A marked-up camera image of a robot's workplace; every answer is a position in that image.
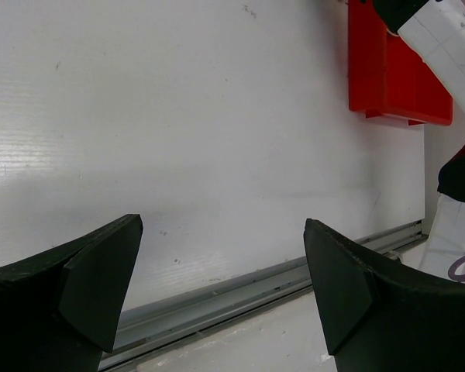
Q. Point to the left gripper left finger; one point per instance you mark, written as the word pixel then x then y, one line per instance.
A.
pixel 60 309

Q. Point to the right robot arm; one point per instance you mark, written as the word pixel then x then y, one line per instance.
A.
pixel 435 30

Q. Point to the red plastic bin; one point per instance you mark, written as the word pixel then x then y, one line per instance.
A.
pixel 386 77

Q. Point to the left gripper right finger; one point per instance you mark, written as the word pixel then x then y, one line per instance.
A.
pixel 380 315

